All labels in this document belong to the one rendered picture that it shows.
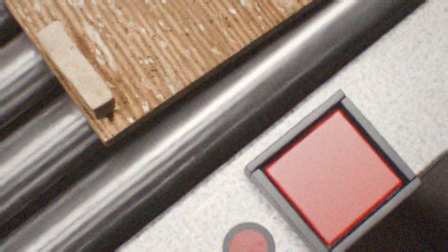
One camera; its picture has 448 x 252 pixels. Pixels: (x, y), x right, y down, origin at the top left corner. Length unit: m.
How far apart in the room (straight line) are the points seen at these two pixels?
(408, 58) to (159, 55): 0.16
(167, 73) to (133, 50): 0.03
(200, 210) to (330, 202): 0.08
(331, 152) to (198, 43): 0.10
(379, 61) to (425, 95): 0.04
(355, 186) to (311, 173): 0.03
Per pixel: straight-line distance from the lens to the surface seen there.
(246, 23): 0.54
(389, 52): 0.56
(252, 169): 0.51
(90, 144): 0.54
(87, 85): 0.50
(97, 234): 0.53
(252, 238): 0.52
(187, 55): 0.53
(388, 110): 0.55
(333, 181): 0.52
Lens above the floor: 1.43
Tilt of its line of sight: 75 degrees down
